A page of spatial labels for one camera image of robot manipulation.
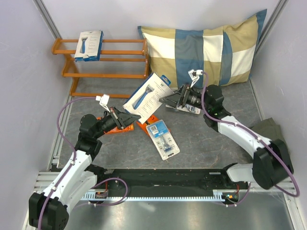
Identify Gillette razor blister pack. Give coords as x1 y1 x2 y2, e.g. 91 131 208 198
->
165 104 201 115

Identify white box blue razor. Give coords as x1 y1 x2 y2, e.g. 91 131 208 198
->
123 73 173 124
74 30 104 62

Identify purple cable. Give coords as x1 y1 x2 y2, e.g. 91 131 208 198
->
201 70 300 197
37 96 99 230

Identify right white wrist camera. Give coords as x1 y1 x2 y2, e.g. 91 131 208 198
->
188 69 203 88

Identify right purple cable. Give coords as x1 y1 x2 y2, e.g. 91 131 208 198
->
201 70 300 197

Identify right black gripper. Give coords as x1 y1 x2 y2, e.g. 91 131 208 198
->
159 82 211 112

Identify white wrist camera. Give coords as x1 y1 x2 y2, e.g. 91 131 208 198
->
95 94 110 112
188 69 203 88

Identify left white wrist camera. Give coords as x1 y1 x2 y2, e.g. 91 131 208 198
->
95 94 110 112

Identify blue beige checkered pillow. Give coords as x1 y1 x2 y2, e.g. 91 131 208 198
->
138 10 267 88

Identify clear blister razor pack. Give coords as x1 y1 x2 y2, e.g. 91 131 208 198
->
146 120 180 161

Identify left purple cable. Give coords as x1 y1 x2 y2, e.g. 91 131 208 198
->
37 96 99 230

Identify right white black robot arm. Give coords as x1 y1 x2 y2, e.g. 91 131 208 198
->
159 84 294 189

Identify orange black razor pack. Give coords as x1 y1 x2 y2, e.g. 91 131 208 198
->
136 115 159 137

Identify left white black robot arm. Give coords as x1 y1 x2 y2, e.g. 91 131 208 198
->
28 107 140 230

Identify olive green cloth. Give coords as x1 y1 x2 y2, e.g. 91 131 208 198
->
250 118 288 150

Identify orange wooden two-tier shelf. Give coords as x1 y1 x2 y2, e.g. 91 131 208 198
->
51 38 150 97

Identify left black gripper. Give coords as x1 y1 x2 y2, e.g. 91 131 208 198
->
94 106 140 138

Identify orange razor cartridge pack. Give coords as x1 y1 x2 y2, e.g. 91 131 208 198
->
104 124 134 134

